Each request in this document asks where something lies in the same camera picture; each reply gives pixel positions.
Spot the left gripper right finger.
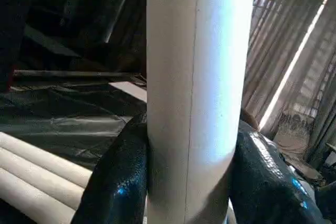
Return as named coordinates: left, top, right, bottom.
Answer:
left=228, top=120, right=329, bottom=224

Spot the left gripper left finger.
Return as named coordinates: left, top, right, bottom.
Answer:
left=83, top=115, right=148, bottom=224

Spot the white flat board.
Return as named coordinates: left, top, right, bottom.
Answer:
left=108, top=80, right=148, bottom=103

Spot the grey metal rod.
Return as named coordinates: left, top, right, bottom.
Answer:
left=13, top=69, right=144, bottom=78

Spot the sheer grey curtain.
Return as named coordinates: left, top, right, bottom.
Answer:
left=240, top=0, right=336, bottom=162

